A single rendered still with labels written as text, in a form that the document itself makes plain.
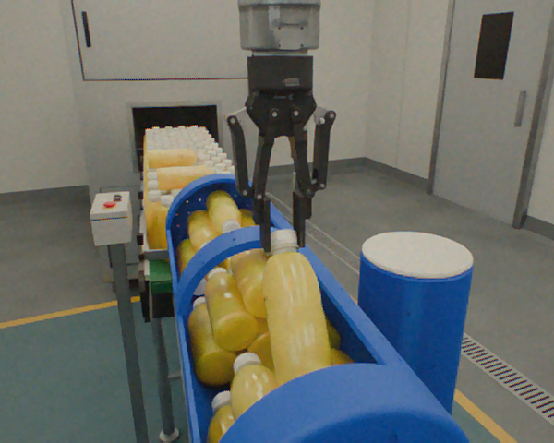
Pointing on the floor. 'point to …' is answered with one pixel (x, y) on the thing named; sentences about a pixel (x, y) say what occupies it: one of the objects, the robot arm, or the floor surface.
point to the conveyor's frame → (154, 305)
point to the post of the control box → (129, 341)
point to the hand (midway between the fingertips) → (282, 221)
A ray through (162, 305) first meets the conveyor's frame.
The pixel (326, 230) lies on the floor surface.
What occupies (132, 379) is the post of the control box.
